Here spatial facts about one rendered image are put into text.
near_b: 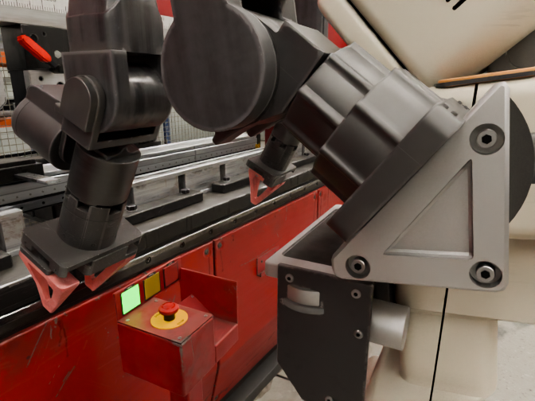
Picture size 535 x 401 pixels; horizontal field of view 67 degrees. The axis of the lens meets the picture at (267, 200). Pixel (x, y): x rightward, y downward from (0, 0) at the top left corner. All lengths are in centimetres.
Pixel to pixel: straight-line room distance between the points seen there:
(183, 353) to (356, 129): 63
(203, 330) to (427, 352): 47
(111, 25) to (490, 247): 30
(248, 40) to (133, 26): 14
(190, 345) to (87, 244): 42
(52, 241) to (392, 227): 32
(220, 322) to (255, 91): 77
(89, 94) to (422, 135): 24
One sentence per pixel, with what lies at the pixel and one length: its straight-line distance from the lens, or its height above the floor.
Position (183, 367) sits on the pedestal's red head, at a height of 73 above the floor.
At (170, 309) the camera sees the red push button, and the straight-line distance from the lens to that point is 82.
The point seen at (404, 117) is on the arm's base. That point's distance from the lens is 23.
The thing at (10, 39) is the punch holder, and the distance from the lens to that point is 102.
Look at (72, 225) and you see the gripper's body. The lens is 43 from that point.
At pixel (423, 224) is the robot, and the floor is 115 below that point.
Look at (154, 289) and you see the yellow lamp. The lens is 92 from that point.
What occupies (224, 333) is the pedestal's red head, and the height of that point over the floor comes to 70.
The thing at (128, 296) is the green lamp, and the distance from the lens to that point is 87.
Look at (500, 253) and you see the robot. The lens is 25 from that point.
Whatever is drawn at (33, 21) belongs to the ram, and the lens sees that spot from 100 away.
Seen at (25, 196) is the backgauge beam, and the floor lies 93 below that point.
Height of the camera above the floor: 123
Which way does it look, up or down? 16 degrees down
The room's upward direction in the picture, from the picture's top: straight up
